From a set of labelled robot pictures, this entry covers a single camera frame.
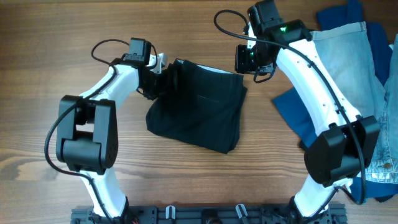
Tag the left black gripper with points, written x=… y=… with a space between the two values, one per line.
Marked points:
x=165 y=86

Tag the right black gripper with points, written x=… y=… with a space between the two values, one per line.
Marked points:
x=242 y=65

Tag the black shorts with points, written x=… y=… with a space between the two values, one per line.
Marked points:
x=205 y=109

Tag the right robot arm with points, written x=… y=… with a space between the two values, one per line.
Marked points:
x=345 y=140

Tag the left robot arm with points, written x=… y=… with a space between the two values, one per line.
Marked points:
x=83 y=141

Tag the light blue denim shorts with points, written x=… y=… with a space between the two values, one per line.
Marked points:
x=346 y=54

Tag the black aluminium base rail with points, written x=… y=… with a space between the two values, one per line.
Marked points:
x=217 y=214

